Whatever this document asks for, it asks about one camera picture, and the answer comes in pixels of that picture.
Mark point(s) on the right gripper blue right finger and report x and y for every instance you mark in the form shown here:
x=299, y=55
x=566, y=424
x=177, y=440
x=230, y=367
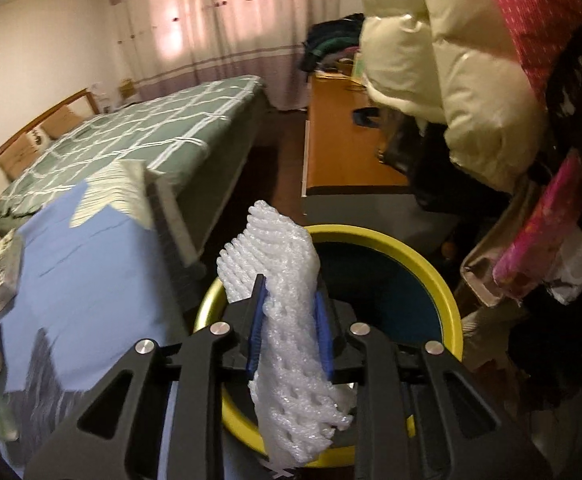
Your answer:
x=325, y=333

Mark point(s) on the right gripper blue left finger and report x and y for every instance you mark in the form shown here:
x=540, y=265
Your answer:
x=253, y=343

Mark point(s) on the white foam net wrap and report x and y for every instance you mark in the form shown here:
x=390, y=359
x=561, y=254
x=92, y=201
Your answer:
x=298, y=409

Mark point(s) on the yellow rimmed blue trash bin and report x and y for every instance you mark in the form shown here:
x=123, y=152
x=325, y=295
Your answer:
x=388, y=284

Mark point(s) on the blue star patterned cloth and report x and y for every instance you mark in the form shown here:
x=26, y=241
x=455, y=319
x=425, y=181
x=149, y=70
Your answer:
x=99, y=372

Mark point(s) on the green checked bed quilt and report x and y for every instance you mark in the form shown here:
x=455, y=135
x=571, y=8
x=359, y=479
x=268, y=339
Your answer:
x=173, y=135

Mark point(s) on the wooden long desk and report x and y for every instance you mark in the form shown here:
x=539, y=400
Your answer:
x=340, y=157

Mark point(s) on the pink floral garment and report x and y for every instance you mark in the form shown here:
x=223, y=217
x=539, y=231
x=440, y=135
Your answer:
x=527, y=261

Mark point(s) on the small cardboard box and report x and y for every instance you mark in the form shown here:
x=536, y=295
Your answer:
x=127, y=89

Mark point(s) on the white patterned carton box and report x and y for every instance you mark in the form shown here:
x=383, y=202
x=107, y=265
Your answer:
x=11, y=248

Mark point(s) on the dark clothes pile on desk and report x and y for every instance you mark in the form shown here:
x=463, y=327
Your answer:
x=330, y=37

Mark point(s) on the right tan pillow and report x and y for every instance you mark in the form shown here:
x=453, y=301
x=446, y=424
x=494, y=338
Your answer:
x=63, y=121

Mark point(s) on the tan pillow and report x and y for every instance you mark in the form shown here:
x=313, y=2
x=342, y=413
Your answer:
x=18, y=157
x=63, y=121

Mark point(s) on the left tan pillow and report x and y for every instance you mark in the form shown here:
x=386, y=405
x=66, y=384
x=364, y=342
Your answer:
x=18, y=157

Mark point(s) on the pink window curtain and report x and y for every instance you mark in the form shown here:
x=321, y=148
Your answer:
x=170, y=45

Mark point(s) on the cream puffer jacket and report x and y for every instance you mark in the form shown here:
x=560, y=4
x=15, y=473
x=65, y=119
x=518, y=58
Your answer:
x=453, y=62

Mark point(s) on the red dotted garment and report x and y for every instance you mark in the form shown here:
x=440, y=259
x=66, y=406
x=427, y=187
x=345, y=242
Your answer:
x=540, y=31

